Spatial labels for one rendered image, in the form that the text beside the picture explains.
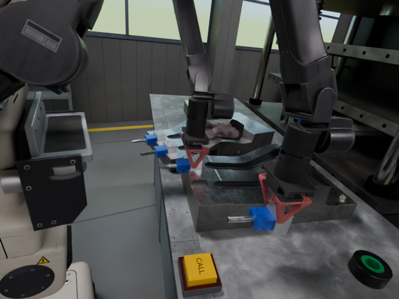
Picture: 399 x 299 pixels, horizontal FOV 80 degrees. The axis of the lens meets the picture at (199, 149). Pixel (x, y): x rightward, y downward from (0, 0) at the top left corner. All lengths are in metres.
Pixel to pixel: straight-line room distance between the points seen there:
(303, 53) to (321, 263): 0.50
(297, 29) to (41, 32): 0.32
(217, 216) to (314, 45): 0.44
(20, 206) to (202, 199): 0.40
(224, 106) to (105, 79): 2.76
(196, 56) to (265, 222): 0.44
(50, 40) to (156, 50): 3.13
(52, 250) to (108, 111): 2.89
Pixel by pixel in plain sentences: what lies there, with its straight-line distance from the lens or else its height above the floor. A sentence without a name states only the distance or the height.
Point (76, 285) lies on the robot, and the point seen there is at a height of 0.28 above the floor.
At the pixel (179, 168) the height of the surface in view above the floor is 0.89.
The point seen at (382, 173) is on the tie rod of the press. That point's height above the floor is 0.87.
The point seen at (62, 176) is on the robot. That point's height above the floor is 1.01.
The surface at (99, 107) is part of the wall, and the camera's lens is 3.42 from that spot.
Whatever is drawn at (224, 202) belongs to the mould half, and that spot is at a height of 0.89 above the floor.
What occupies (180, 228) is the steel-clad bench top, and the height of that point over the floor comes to 0.80.
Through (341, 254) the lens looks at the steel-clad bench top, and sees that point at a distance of 0.77.
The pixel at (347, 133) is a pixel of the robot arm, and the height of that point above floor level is 1.14.
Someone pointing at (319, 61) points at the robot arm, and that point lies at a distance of 0.43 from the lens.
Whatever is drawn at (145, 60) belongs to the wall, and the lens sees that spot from 3.39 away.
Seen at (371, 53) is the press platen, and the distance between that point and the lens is 1.31.
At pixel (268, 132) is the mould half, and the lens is 1.09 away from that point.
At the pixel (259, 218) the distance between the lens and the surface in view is 0.52.
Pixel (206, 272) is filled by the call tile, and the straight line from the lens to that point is 0.55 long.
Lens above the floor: 1.28
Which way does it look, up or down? 27 degrees down
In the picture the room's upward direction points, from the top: 7 degrees clockwise
